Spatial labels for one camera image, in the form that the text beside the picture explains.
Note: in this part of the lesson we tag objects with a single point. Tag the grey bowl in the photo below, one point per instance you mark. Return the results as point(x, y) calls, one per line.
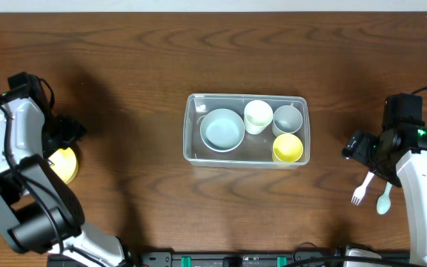
point(222, 130)

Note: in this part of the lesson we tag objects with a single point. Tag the white cup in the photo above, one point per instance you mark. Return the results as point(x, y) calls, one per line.
point(257, 116)

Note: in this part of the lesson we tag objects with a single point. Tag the yellow bowl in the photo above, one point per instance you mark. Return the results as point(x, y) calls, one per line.
point(65, 164)

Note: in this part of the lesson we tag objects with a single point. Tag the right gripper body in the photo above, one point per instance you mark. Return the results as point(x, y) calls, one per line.
point(368, 149)

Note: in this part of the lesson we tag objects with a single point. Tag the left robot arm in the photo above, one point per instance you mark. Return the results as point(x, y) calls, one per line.
point(38, 211)

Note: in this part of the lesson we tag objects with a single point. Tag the grey cup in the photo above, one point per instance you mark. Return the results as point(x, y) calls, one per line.
point(287, 119)

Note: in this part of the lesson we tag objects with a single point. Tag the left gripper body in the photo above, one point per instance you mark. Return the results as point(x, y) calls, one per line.
point(61, 131)

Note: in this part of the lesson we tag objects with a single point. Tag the clear plastic container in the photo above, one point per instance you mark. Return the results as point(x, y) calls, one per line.
point(255, 151)

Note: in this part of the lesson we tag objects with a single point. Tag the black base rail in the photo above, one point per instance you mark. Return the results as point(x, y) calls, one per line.
point(303, 251)

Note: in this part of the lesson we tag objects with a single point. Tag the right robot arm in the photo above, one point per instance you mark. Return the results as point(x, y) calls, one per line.
point(399, 156)

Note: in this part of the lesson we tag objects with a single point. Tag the pale green plastic spoon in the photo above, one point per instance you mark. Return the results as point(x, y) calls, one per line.
point(384, 201)

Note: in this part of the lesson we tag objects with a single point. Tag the yellow cup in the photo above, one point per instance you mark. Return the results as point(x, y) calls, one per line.
point(287, 148)

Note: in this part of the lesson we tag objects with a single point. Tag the pale pink plastic fork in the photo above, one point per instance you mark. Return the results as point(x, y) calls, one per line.
point(360, 191)

